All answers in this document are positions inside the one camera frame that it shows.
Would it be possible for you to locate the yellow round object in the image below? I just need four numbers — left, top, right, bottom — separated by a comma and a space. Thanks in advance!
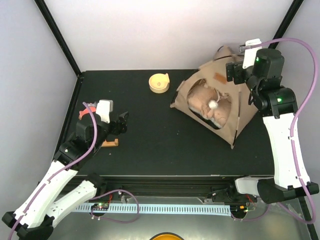
150, 232, 184, 240

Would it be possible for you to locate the beige patterned pillow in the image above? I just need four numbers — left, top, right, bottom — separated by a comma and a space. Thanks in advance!
186, 79, 232, 129

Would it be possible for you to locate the right black frame post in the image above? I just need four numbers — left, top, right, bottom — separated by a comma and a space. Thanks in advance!
273, 0, 304, 39

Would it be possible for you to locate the left small circuit board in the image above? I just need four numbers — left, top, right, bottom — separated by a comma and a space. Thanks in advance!
91, 202, 109, 211

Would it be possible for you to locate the beige cat-ear bowl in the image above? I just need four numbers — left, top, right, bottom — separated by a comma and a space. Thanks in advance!
148, 73, 170, 94

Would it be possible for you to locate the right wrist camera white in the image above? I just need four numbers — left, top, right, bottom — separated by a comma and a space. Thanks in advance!
238, 38, 262, 70

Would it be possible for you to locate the wooden bowl stand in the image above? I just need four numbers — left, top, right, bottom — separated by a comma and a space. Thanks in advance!
101, 138, 119, 148

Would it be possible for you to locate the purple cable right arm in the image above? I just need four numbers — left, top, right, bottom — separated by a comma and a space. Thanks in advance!
252, 37, 317, 225

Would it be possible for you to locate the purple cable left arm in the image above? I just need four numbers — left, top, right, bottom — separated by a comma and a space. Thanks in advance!
7, 101, 99, 240

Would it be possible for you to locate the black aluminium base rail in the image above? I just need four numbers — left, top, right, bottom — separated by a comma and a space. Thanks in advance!
97, 175, 237, 198

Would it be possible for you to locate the right small circuit board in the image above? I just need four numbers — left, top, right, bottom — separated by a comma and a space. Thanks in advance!
232, 205, 249, 213

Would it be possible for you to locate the white pompom toy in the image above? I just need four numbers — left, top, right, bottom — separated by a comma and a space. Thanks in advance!
208, 100, 219, 110

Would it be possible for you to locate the pink cat-ear bowl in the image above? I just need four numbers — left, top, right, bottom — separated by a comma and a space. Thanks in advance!
78, 106, 96, 120

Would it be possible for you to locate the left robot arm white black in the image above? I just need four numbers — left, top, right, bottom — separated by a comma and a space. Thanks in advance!
2, 111, 129, 240

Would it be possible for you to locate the left black frame post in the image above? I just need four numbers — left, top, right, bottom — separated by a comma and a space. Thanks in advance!
34, 0, 82, 77

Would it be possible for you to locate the black frame post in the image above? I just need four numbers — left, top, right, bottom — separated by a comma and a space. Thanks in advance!
34, 0, 82, 77
273, 0, 304, 39

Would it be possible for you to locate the small circuit board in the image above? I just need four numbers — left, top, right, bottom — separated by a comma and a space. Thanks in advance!
232, 205, 249, 213
91, 202, 109, 211

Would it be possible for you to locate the white slotted cable duct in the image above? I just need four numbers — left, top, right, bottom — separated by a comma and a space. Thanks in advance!
74, 203, 231, 217

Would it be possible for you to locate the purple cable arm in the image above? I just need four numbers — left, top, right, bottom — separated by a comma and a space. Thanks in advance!
252, 37, 317, 225
7, 101, 99, 240

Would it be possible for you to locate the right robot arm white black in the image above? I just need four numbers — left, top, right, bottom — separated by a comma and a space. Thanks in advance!
226, 46, 319, 204

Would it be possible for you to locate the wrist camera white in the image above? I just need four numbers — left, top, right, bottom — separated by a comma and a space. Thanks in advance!
238, 38, 262, 70
95, 99, 114, 124

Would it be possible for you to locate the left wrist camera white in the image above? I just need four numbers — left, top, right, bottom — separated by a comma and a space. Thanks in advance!
95, 99, 114, 124

